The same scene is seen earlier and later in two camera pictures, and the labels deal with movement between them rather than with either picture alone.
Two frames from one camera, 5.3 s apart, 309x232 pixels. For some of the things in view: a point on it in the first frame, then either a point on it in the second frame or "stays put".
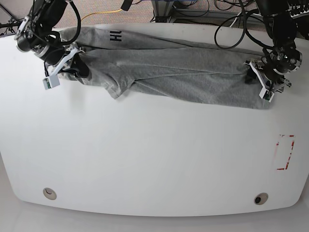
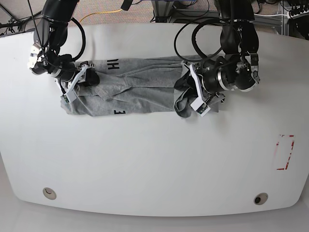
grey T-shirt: (123, 61) -> (133, 84)
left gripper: (79, 67) -> (91, 78)
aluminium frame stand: (162, 10) stays put
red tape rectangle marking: (293, 142) stays put
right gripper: (277, 84) -> (193, 79)
